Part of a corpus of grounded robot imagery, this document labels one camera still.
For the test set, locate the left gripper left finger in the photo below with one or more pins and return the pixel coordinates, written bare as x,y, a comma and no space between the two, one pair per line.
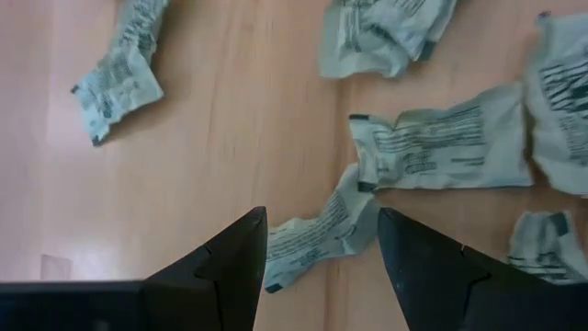
220,285

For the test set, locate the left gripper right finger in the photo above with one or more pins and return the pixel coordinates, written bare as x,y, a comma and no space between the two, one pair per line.
441,285

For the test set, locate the pale green sweetener packet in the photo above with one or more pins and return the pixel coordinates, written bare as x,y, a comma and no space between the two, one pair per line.
367,41
312,234
441,147
119,78
539,243
560,115

